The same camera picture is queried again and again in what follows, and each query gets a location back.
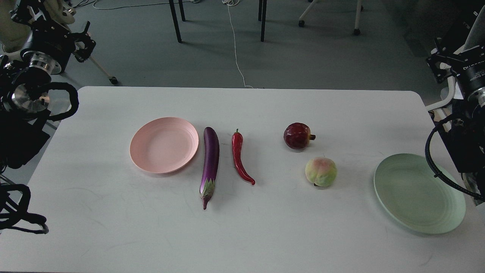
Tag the black table legs left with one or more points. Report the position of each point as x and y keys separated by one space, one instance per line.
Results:
x=175 y=18

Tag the green pink peach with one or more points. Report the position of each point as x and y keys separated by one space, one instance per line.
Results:
x=321 y=171

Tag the black table legs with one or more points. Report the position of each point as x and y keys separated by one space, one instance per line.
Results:
x=262 y=10
x=175 y=18

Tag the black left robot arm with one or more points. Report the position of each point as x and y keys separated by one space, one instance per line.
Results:
x=26 y=83

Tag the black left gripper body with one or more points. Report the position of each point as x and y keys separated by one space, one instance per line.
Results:
x=48 y=47

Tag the red chili pepper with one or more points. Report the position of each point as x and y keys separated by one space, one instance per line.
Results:
x=237 y=141

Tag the pink plate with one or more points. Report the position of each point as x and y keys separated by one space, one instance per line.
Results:
x=164 y=145

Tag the purple eggplant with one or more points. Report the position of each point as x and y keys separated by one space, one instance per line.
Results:
x=211 y=163

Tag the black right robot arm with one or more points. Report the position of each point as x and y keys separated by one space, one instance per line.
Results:
x=463 y=130

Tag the green plate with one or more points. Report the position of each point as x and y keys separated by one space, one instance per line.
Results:
x=409 y=192

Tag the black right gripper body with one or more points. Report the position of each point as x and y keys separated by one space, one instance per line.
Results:
x=467 y=68

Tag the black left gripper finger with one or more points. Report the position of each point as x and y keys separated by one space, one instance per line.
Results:
x=82 y=36
x=84 y=49

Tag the black table legs right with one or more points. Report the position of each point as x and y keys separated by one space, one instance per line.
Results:
x=262 y=10

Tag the red pomegranate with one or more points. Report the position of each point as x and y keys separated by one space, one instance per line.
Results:
x=297 y=136

